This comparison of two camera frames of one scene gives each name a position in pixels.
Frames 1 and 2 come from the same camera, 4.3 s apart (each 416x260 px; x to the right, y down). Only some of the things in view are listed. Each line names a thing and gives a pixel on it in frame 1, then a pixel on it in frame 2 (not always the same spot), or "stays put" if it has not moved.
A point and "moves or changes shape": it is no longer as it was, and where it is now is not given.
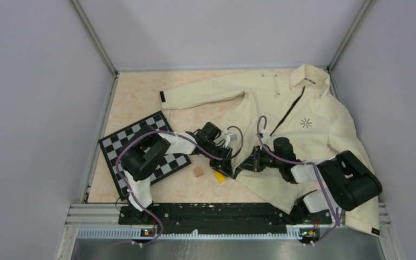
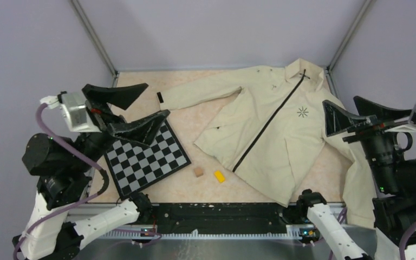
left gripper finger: x=226 y=168 → x=121 y=96
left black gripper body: x=220 y=151 → x=104 y=115
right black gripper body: x=262 y=160 → x=372 y=137
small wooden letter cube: x=198 y=171 stays put
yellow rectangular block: x=220 y=177 stays put
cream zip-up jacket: x=288 y=137 moves or changes shape
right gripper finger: x=248 y=164 → x=336 y=119
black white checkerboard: x=112 y=144 stays put
